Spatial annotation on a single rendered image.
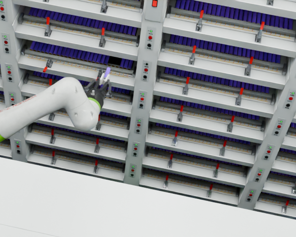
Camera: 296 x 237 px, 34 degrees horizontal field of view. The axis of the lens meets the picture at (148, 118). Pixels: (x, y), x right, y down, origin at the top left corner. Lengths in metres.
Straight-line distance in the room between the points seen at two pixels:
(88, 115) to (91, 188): 1.03
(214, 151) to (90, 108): 0.98
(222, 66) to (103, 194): 1.51
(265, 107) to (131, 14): 0.80
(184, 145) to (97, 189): 1.80
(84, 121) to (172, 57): 0.61
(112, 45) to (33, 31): 0.39
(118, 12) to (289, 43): 0.77
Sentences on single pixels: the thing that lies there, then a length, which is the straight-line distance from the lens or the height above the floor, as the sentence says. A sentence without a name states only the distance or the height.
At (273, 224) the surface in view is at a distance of 0.93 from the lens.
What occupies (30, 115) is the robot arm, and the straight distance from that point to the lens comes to 1.93.
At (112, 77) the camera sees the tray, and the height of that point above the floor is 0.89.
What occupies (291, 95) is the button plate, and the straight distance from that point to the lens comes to 2.38.
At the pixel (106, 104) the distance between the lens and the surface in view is 2.58.
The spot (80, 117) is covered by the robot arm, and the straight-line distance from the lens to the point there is 1.92.
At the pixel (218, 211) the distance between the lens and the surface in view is 0.91.
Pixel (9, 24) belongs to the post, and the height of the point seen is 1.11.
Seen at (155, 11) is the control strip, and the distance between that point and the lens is 2.16.
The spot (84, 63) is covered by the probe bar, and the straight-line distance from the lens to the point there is 2.47.
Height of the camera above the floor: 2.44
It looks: 44 degrees down
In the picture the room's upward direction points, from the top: 8 degrees clockwise
